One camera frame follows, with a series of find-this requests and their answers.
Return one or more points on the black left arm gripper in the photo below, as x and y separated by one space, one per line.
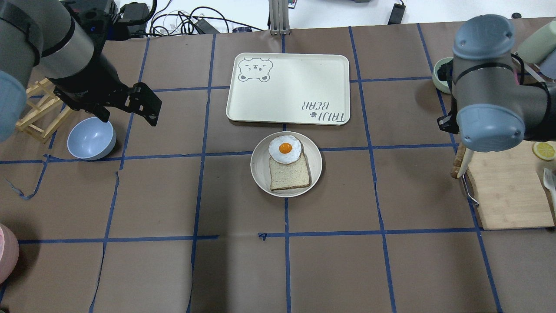
92 84

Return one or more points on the cream round plate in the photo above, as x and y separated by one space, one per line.
260 164

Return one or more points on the brown crust bread slice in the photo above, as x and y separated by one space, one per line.
458 163

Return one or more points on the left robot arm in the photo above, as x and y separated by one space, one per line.
67 48

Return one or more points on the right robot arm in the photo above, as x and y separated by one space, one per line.
490 110

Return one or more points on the bread slice on plate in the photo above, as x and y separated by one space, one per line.
289 176

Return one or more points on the light blue bowl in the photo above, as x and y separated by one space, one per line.
91 139

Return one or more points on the wooden dish rack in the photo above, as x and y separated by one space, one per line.
46 114

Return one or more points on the black electronics box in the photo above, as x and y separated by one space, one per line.
104 18

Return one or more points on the pink round object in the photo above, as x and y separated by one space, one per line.
9 252

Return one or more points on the fake fried egg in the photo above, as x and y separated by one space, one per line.
285 149

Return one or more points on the cream bear tray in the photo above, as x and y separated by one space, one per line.
290 88

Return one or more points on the black power adapter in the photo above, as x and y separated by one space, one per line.
397 13

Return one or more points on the green ceramic bowl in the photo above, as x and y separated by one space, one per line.
440 75

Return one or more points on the wooden cutting board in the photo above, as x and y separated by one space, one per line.
507 187

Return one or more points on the lemon slice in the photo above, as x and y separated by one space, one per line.
544 151

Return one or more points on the white plastic utensil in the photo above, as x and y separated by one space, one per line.
549 184

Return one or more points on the aluminium frame post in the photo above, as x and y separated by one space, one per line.
279 17

